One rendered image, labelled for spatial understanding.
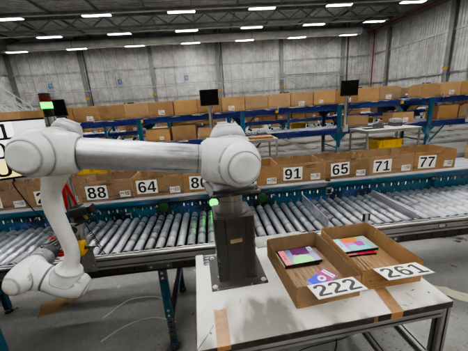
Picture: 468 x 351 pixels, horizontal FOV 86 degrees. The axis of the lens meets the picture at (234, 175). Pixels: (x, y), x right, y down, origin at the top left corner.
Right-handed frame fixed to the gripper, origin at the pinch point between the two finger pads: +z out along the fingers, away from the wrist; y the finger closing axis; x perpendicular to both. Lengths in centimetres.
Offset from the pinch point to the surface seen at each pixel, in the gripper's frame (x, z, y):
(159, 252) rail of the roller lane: 21.2, 7.3, -42.5
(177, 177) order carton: -7, 67, -49
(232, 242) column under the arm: -1, -28, -84
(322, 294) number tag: 9, -54, -114
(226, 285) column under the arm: 19, -31, -80
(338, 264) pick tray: 16, -30, -133
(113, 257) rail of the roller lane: 21.0, 7.3, -16.2
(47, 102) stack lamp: -67, 7, -2
